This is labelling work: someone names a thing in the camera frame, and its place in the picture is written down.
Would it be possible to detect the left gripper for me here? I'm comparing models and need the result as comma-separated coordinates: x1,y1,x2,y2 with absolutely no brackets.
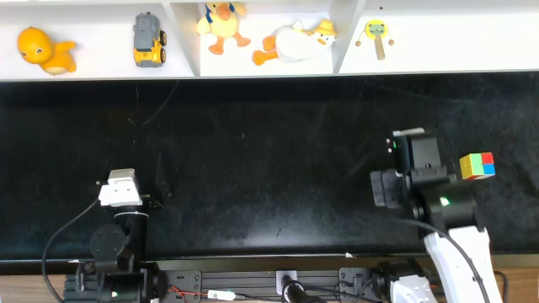
105,151,174,210

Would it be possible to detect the grey and yellow toy truck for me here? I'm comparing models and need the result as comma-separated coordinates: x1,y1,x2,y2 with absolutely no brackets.
132,12,168,69

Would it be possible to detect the yellow rubber duck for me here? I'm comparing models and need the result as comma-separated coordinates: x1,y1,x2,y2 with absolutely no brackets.
16,25,78,77

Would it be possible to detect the yellow rattle drum toy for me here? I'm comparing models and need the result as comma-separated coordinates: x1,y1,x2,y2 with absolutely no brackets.
354,19,396,61

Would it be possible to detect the many-coloured puzzle cube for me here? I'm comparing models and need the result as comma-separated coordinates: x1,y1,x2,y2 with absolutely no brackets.
458,151,497,182

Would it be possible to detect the yellow plush duck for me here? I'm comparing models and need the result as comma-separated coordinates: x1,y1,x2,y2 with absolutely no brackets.
195,2,253,56

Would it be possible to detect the white plush duck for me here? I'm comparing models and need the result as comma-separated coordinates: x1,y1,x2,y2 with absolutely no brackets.
251,19,339,67

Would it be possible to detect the white shelf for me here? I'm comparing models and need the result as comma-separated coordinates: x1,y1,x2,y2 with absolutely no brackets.
0,0,539,82

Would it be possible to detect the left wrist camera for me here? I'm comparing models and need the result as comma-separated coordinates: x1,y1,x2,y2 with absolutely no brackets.
97,167,145,209

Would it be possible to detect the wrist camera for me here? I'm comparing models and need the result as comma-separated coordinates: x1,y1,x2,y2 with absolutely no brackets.
97,167,145,209
392,127,426,138

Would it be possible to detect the black cable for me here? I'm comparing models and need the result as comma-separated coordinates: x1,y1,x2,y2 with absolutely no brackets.
41,199,100,303
391,216,493,303

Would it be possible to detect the mounting rail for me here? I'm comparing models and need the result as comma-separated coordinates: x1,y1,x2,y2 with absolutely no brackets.
62,268,392,303

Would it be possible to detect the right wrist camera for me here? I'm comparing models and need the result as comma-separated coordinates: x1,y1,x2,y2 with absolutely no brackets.
392,127,426,138

